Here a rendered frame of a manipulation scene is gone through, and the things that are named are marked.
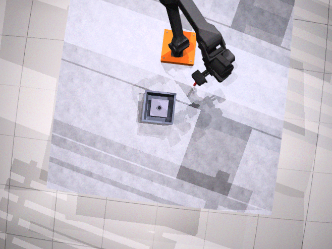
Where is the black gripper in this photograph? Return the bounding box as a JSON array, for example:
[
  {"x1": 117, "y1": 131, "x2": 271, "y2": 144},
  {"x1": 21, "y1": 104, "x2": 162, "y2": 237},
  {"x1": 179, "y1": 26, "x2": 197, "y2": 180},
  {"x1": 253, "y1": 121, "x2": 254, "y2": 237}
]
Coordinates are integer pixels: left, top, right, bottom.
[{"x1": 192, "y1": 49, "x2": 235, "y2": 86}]

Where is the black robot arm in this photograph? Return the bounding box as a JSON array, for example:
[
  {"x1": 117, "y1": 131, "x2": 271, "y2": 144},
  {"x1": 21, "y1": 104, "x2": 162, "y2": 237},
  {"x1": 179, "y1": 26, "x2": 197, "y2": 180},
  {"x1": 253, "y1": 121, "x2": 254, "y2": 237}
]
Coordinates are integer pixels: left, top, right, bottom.
[{"x1": 159, "y1": 0, "x2": 234, "y2": 83}]

